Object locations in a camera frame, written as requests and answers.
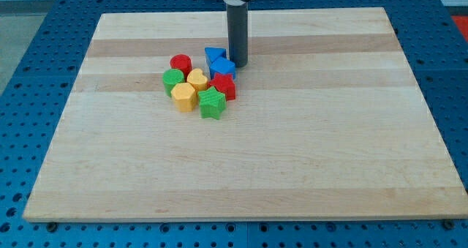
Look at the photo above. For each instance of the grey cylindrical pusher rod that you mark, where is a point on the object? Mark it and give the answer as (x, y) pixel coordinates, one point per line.
(237, 28)

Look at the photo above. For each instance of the blue triangle block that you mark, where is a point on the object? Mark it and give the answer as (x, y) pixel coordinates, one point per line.
(212, 54)

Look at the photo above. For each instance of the yellow heart block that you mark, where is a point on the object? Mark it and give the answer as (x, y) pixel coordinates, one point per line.
(197, 79)

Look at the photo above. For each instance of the blue cube block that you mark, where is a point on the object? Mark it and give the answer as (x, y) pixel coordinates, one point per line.
(222, 66)

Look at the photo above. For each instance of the red star block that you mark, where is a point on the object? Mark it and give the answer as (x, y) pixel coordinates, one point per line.
(225, 84)

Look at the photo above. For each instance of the red cylinder block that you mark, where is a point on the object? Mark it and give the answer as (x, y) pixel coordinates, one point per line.
(182, 62)

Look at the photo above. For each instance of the green star block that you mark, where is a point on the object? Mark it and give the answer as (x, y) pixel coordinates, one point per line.
(212, 103)

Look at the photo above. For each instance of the green cylinder block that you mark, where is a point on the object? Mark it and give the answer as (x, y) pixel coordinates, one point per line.
(171, 78)

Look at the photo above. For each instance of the yellow pentagon block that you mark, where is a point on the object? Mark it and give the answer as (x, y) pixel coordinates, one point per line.
(184, 97)

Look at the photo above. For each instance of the wooden board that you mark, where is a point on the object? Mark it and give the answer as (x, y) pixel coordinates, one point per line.
(329, 123)

